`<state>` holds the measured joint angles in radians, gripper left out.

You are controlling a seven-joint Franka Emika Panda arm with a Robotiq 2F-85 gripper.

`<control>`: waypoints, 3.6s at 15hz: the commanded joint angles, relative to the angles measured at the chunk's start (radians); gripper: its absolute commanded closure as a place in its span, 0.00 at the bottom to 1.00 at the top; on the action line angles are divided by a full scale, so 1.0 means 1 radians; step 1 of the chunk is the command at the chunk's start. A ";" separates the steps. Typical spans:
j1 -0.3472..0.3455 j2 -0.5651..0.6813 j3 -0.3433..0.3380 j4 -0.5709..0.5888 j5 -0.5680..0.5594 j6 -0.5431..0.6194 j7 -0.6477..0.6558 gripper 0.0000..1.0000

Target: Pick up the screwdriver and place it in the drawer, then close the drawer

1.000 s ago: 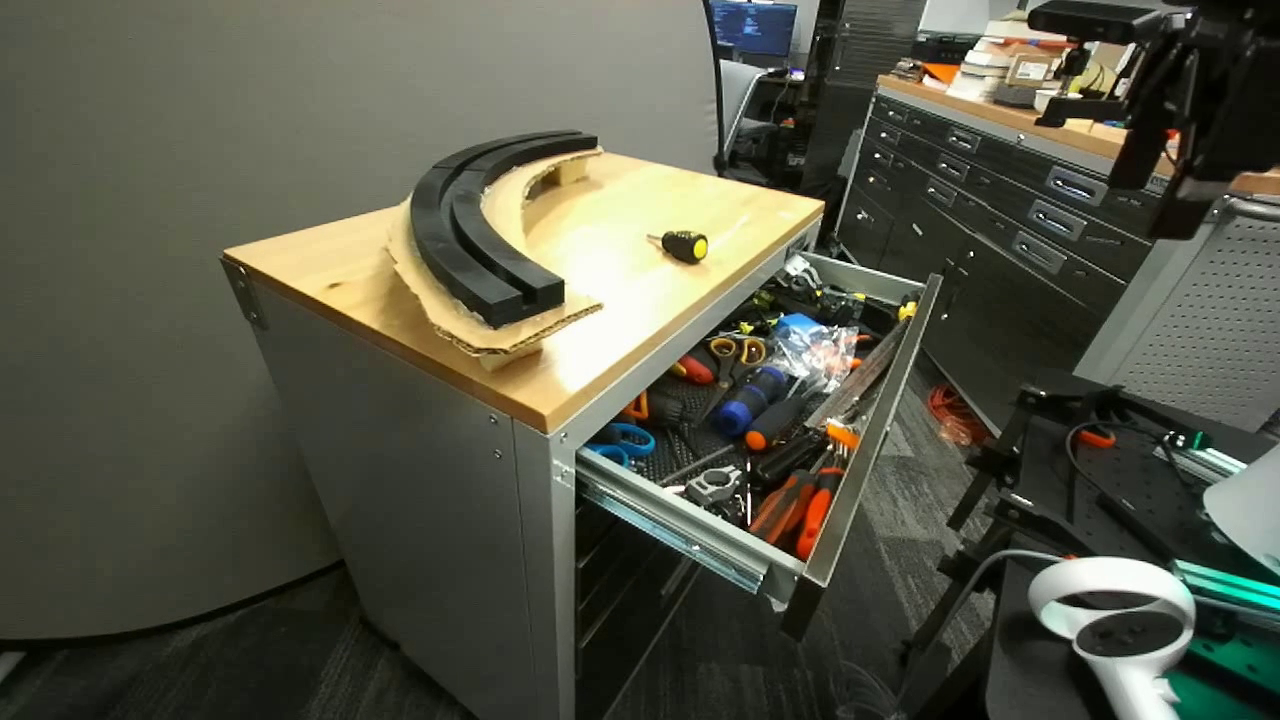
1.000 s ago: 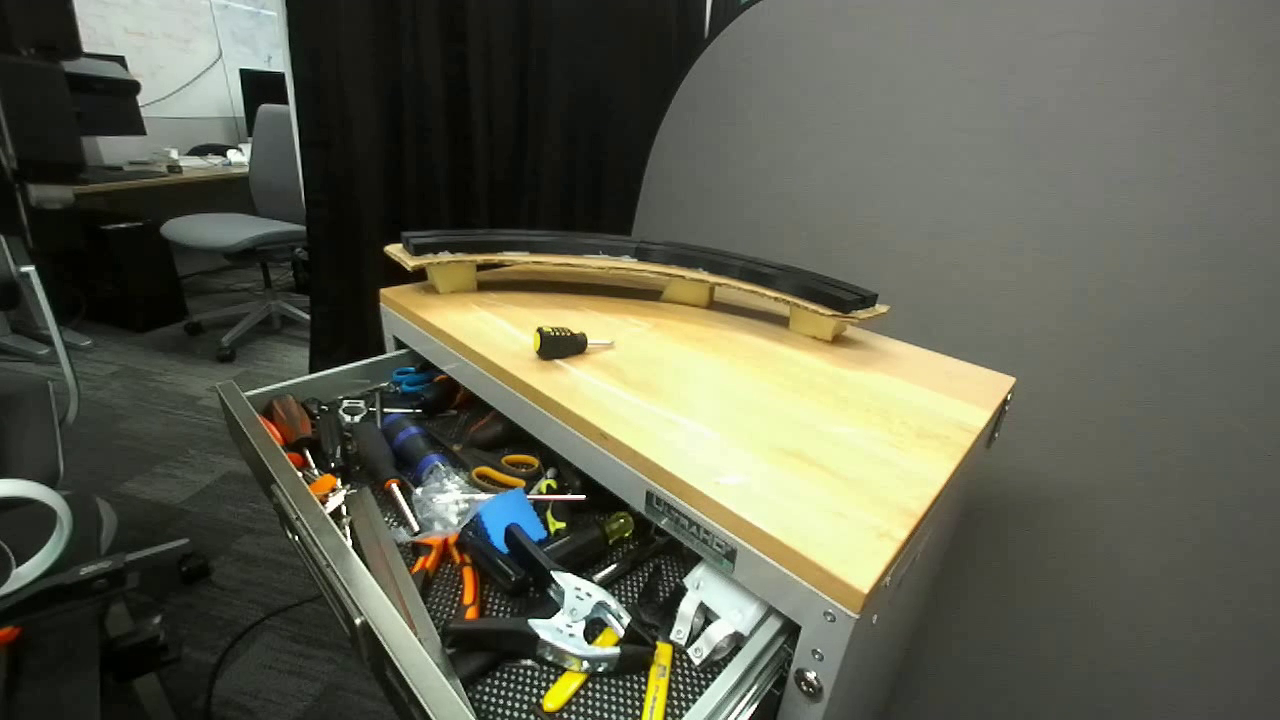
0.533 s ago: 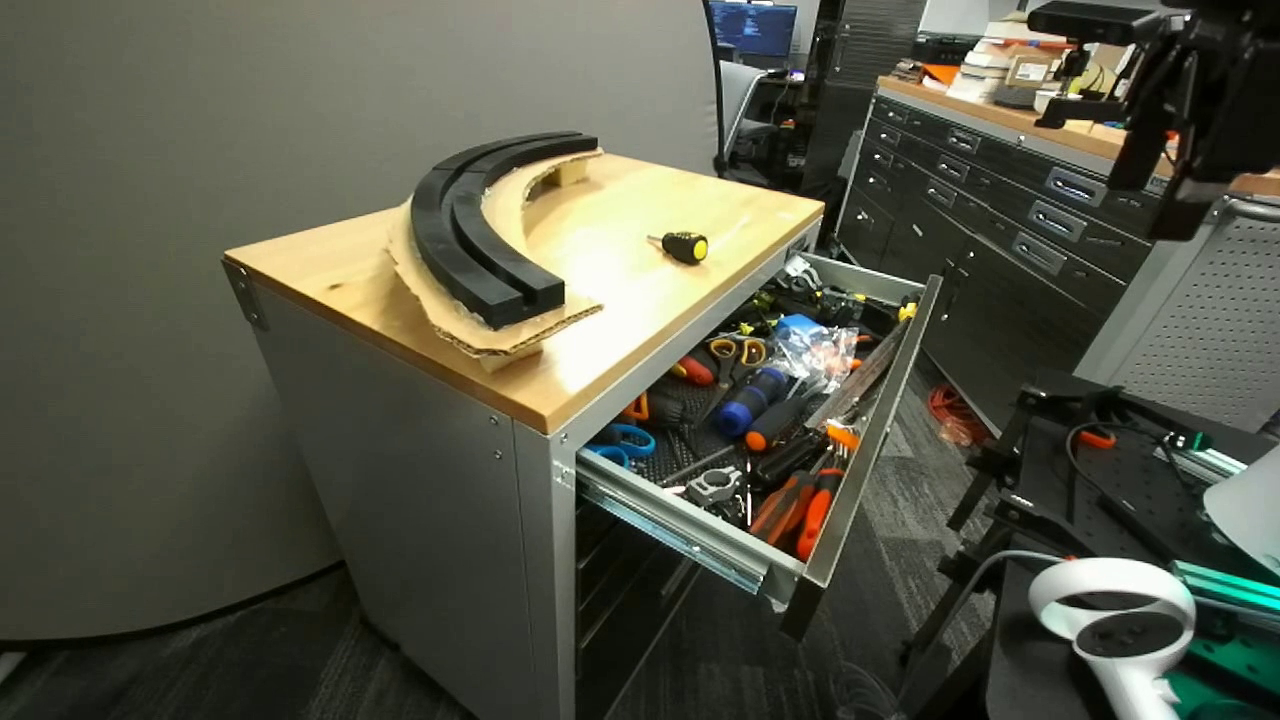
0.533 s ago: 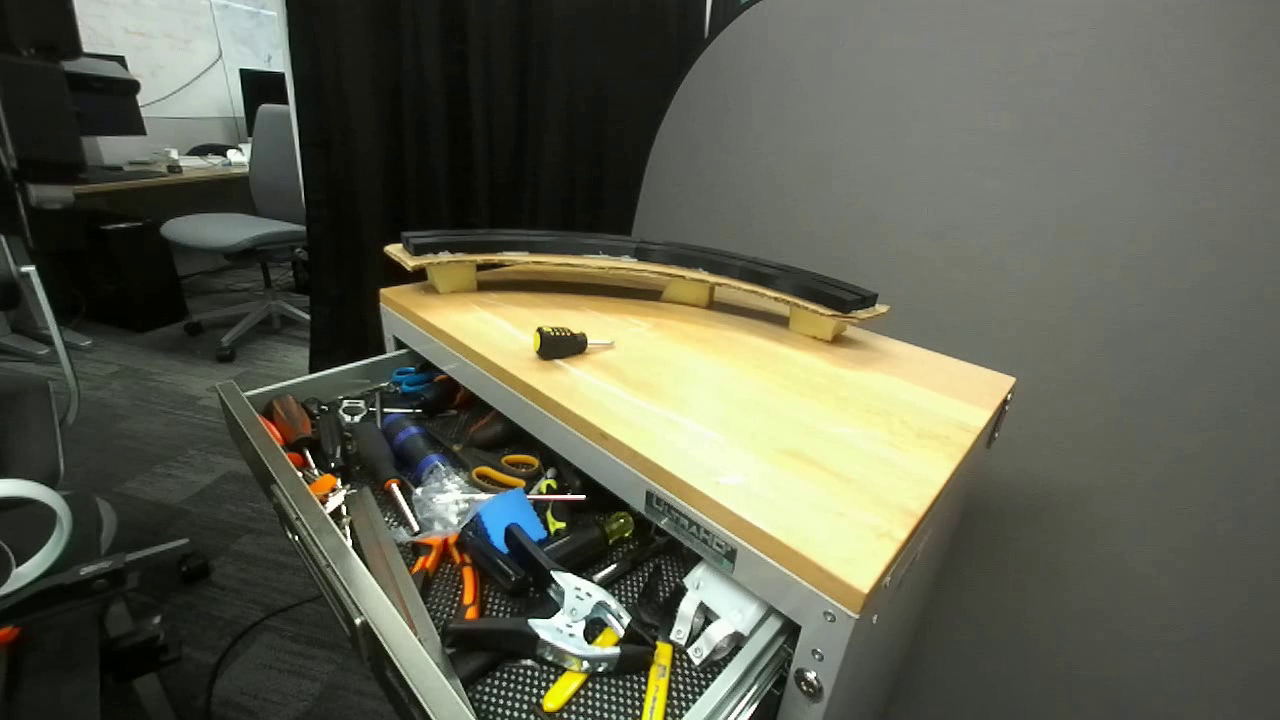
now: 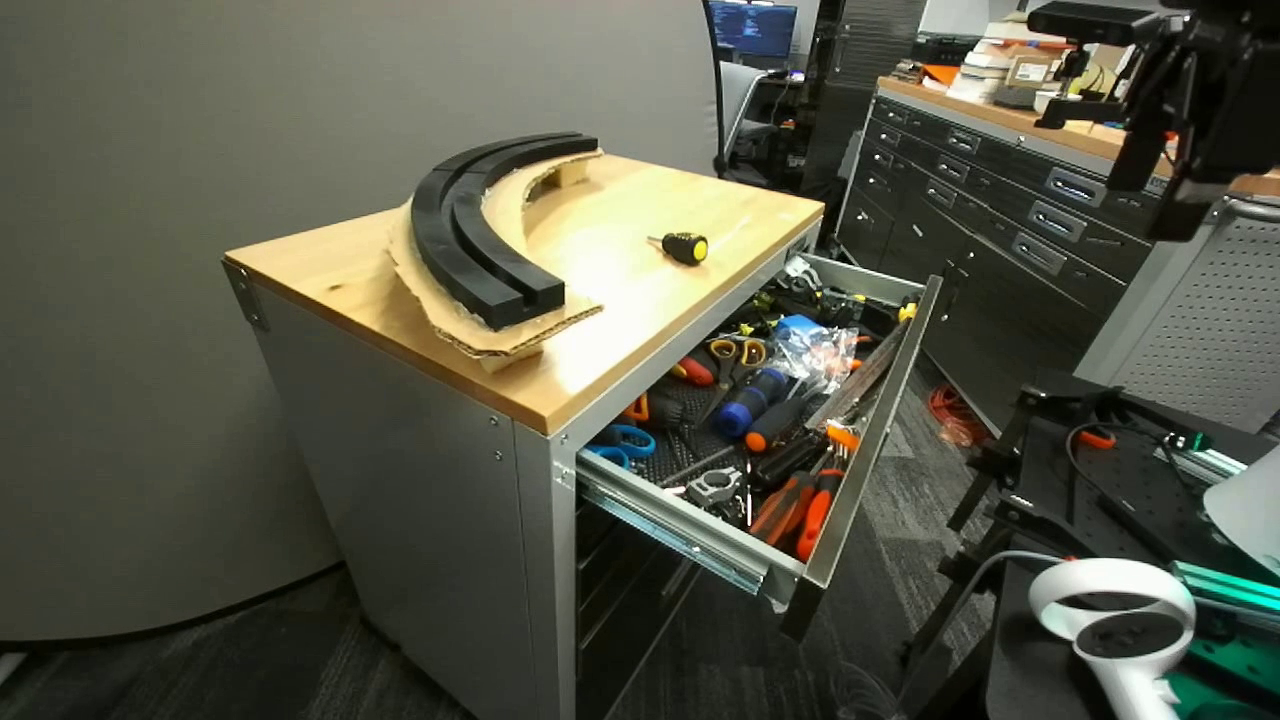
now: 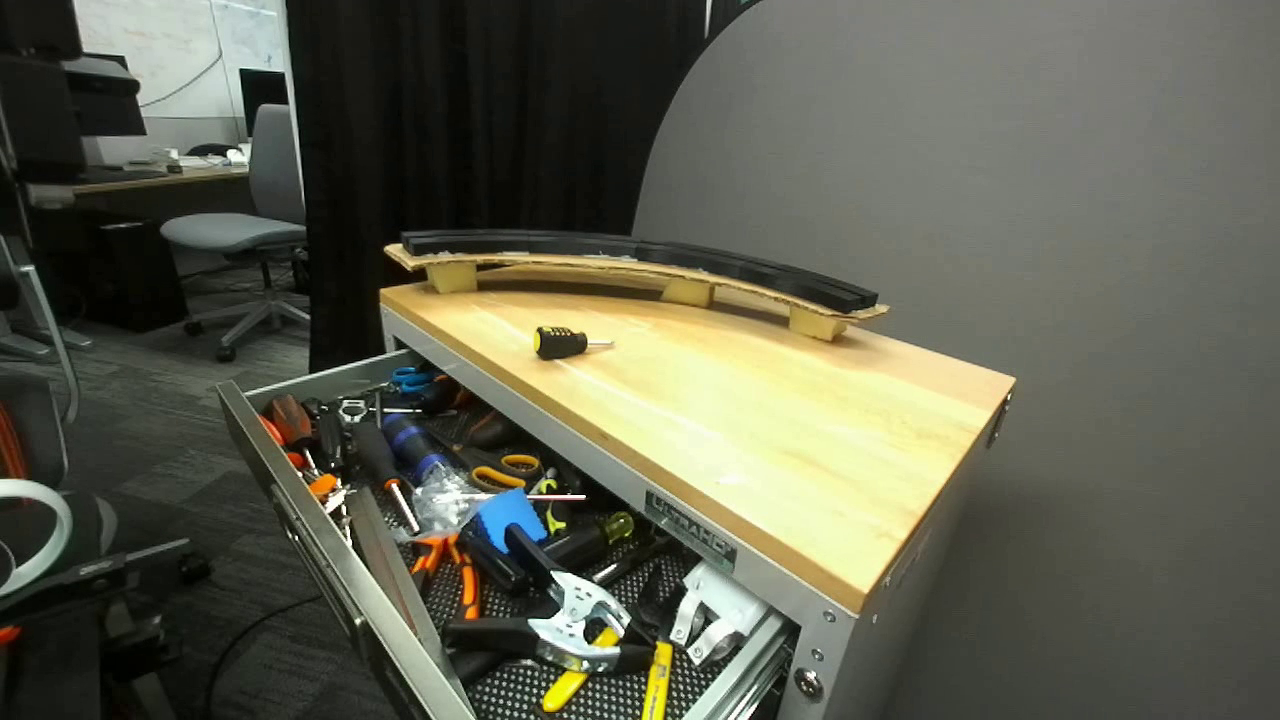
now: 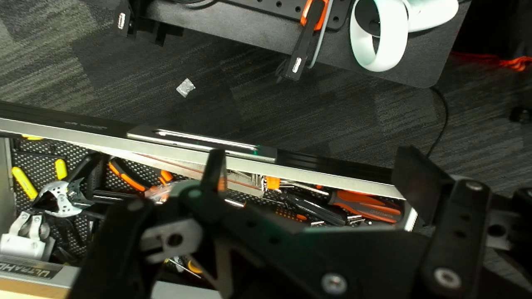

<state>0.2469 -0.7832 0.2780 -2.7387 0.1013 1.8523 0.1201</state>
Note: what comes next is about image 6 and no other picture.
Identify orange yellow handled pliers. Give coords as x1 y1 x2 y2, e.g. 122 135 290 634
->
467 447 549 495

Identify black cart board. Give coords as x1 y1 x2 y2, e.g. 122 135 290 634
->
0 534 195 720

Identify grey round partition panel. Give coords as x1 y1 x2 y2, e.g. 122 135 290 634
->
633 0 1280 720

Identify clear plastic bag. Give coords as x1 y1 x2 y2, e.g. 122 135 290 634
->
407 464 493 541

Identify small blue tool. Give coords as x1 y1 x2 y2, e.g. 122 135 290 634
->
388 360 446 404

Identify stubby black yellow screwdriver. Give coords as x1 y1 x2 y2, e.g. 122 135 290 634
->
531 324 620 365

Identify blue block clamp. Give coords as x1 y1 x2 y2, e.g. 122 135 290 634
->
456 487 556 595

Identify black computer monitor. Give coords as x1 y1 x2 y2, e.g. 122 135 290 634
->
235 63 291 135

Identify black desktop equipment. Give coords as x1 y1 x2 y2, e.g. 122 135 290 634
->
0 50 151 184

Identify cabinet logo badge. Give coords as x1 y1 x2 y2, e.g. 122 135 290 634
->
639 485 743 576

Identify long black yellow screwdriver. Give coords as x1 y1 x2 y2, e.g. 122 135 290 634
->
546 508 643 570

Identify black handled screwdriver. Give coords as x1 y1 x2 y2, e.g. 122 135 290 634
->
343 419 425 534

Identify orange strap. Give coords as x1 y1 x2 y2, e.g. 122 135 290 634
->
0 395 33 485

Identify grey office chair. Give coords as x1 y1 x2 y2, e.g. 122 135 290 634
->
158 101 316 367

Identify silver metal spring clamp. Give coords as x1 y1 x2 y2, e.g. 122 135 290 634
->
446 562 662 672

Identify curved wooden black track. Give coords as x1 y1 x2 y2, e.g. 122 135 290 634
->
379 224 897 347

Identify yellow handled tool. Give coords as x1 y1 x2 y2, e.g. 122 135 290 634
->
638 634 680 720
536 624 625 720

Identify black under-desk cabinet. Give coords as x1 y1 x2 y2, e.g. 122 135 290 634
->
35 213 191 335

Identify orange black handled tool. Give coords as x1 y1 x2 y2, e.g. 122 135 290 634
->
258 391 321 470

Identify grey metal stand frame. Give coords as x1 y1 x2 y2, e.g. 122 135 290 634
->
0 234 86 404

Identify black floor cable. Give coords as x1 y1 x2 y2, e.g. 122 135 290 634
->
200 588 333 720

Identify steel tool cabinet wood top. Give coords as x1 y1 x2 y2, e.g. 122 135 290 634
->
378 276 1020 720

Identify wide steel cabinet drawer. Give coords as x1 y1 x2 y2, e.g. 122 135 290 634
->
213 347 806 720

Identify blue handled screwdriver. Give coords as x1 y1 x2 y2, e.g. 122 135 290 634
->
379 411 459 490

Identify white plastic bracket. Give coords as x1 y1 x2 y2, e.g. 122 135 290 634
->
664 557 776 672

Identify wooden office desk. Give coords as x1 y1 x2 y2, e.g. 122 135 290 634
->
20 156 258 224

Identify white VR controller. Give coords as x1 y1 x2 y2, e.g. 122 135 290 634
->
0 474 81 599

